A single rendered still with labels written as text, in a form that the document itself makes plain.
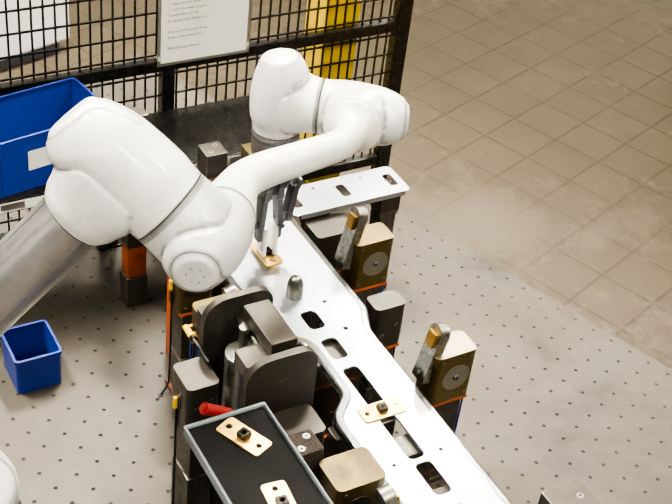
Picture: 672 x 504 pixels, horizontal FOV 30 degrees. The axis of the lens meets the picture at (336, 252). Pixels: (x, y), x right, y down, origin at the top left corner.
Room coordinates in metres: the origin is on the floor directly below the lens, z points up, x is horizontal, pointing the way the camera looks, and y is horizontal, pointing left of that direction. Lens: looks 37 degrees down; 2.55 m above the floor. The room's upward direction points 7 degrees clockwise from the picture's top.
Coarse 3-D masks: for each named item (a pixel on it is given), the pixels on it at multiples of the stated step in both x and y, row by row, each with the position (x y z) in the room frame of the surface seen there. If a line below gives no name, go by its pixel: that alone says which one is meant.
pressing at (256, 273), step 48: (288, 240) 2.06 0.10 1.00; (240, 288) 1.88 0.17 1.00; (336, 288) 1.92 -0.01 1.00; (336, 336) 1.78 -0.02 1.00; (336, 384) 1.65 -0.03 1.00; (384, 384) 1.67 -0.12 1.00; (336, 432) 1.54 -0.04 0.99; (384, 432) 1.54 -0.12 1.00; (432, 432) 1.56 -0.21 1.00; (480, 480) 1.46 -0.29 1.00
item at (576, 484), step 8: (576, 480) 1.46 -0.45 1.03; (552, 488) 1.44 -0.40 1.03; (560, 488) 1.44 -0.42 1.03; (568, 488) 1.44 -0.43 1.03; (576, 488) 1.44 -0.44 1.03; (584, 488) 1.45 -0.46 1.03; (544, 496) 1.42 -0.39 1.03; (552, 496) 1.42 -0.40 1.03; (560, 496) 1.42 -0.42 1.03; (568, 496) 1.42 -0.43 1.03; (576, 496) 1.43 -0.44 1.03; (584, 496) 1.43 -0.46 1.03; (592, 496) 1.43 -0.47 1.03
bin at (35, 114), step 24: (0, 96) 2.21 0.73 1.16; (24, 96) 2.24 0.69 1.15; (48, 96) 2.28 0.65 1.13; (72, 96) 2.32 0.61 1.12; (0, 120) 2.20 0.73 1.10; (24, 120) 2.24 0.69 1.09; (48, 120) 2.28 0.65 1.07; (0, 144) 2.04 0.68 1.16; (24, 144) 2.07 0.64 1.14; (0, 168) 2.04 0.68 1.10; (24, 168) 2.07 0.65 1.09; (48, 168) 2.11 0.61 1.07; (0, 192) 2.03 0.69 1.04
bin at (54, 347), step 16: (16, 336) 1.92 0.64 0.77; (32, 336) 1.94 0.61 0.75; (48, 336) 1.93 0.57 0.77; (16, 352) 1.92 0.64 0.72; (32, 352) 1.93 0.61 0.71; (48, 352) 1.93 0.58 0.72; (16, 368) 1.82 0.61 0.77; (32, 368) 1.83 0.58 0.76; (48, 368) 1.85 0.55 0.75; (16, 384) 1.82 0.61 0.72; (32, 384) 1.83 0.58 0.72; (48, 384) 1.85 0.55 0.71
